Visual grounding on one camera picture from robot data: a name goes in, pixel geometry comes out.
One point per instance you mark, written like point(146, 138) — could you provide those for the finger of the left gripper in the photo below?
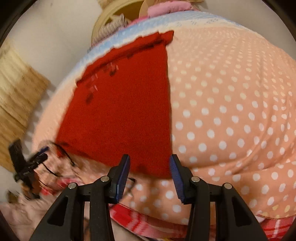
point(39, 152)
point(36, 160)

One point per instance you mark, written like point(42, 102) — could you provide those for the polka dot bed quilt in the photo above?
point(232, 105)

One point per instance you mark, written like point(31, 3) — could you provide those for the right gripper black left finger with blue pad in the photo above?
point(65, 218)

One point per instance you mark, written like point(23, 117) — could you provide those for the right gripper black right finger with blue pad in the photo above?
point(234, 219)

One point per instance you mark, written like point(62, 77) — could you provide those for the cream wooden headboard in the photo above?
point(115, 16)

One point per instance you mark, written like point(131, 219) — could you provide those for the red knitted embroidered sweater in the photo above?
point(121, 105)

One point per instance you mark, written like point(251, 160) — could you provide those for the striped pillow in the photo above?
point(101, 33)

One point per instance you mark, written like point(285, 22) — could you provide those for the red plaid bed sheet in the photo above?
point(152, 209)

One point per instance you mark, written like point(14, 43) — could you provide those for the pink pillow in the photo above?
point(168, 7)

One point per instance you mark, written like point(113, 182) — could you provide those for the beige side curtain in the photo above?
point(21, 88)

